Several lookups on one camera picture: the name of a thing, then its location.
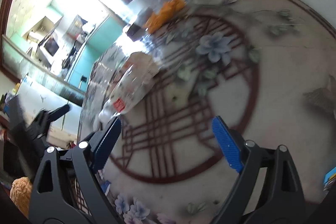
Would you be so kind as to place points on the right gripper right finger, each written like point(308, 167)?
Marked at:
point(267, 188)

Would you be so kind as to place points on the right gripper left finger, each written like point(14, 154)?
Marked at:
point(66, 190)

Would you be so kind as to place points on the crushed clear plastic bottle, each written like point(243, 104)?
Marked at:
point(135, 80)

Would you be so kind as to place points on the teal kitchen cabinets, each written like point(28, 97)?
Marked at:
point(102, 37)

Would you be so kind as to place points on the person's left hand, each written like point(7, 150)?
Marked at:
point(20, 194)

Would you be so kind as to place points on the white refrigerator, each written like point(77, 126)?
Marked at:
point(34, 97)

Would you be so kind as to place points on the range hood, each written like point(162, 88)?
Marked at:
point(47, 48)

